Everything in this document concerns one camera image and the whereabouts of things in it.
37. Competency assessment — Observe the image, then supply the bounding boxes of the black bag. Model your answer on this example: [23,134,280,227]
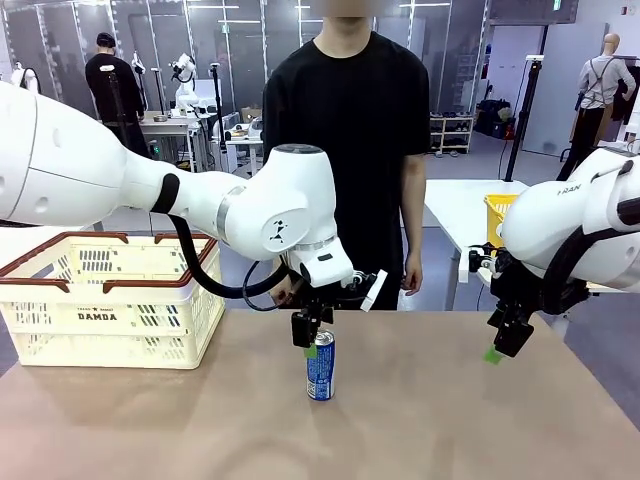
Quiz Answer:
[474,99,514,140]

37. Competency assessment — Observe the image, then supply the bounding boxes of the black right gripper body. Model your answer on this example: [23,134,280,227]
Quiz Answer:
[487,249,540,321]

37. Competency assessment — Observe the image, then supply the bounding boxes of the black tripod pole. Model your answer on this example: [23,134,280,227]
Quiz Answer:
[102,67,132,147]

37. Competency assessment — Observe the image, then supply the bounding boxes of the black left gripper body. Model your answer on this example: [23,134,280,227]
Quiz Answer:
[297,283,354,315]

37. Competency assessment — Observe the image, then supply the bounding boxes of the cream shopping basket brown handles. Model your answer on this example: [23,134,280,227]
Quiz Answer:
[0,231,226,371]

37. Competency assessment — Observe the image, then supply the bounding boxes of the person's left hand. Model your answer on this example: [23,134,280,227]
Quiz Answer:
[401,252,424,297]

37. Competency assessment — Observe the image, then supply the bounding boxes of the black tripod with white top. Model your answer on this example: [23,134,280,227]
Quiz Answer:
[502,55,545,182]

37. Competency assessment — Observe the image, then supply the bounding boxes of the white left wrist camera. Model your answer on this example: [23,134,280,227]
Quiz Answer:
[359,269,390,314]

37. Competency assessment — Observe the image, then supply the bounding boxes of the yellow plastic basket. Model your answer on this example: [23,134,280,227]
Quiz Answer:
[483,193,521,251]

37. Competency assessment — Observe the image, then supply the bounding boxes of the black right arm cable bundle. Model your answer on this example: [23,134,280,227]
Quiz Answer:
[538,224,602,317]

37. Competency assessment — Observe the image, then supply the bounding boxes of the man in black with cap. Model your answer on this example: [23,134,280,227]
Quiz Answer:
[84,32,152,160]

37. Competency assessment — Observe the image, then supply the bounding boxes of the person's right hand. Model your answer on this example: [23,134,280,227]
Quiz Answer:
[271,281,300,307]

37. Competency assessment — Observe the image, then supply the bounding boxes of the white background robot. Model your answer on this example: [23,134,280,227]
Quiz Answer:
[169,53,199,109]
[10,62,42,95]

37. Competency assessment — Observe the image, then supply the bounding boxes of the person in black t-shirt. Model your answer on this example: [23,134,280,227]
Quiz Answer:
[262,0,431,311]

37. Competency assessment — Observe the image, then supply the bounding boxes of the person's left forearm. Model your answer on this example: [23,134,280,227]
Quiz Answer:
[402,199,427,257]

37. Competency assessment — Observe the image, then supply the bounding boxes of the white side table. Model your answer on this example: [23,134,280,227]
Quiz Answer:
[424,178,532,311]

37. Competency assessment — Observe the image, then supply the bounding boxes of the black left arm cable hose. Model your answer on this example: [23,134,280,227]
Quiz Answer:
[168,214,292,302]

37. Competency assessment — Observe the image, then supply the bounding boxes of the white lab workbench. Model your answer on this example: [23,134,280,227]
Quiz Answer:
[139,113,202,162]

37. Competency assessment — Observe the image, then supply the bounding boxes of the blue drink can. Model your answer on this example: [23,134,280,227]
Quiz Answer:
[305,329,337,402]

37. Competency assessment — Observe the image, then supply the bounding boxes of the white shoe rack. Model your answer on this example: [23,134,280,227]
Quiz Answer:
[429,110,475,155]

